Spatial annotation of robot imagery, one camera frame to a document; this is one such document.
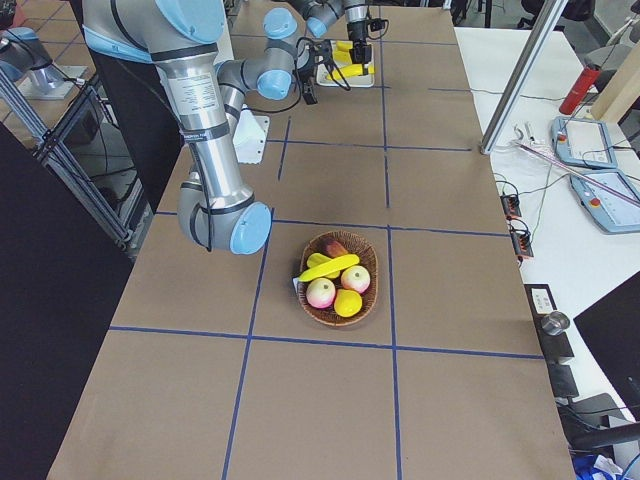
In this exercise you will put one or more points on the aluminium frame post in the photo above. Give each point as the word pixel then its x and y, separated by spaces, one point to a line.
pixel 549 15

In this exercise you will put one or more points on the black box with label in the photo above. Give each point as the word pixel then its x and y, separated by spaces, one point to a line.
pixel 556 349

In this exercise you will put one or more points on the far teach pendant tablet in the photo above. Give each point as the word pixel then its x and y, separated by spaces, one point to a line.
pixel 583 143

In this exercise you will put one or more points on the red bottle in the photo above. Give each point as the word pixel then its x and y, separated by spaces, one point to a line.
pixel 579 89

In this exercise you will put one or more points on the orange black connector board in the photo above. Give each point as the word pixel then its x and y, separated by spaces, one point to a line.
pixel 511 206

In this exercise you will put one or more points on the small yellow banana piece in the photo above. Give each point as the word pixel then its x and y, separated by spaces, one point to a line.
pixel 316 259

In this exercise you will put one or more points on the yellow orange mango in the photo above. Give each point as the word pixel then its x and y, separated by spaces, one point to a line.
pixel 347 303

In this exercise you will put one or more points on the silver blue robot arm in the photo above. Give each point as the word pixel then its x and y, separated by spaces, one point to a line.
pixel 321 15
pixel 217 209

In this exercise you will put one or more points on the white bear print tray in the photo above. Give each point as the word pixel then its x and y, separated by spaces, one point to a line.
pixel 358 82

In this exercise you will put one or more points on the small steel cup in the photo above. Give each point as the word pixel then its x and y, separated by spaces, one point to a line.
pixel 555 323

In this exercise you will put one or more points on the dark red fruit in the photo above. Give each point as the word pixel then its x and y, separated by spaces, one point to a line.
pixel 333 248

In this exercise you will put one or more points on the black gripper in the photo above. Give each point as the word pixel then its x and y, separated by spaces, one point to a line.
pixel 305 64
pixel 357 32

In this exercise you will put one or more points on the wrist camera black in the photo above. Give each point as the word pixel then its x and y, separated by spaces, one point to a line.
pixel 324 63
pixel 377 28

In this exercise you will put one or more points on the black monitor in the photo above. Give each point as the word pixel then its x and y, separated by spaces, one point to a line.
pixel 610 330

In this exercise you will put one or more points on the near teach pendant tablet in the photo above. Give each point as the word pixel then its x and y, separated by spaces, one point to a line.
pixel 611 200

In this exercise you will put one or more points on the teach pendant tablet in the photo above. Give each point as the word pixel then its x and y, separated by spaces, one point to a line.
pixel 583 143
pixel 611 200

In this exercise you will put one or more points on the pink white peach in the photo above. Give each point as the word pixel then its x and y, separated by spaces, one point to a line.
pixel 320 293
pixel 356 278

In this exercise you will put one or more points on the brown wicker basket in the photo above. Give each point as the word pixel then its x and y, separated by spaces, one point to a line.
pixel 355 244

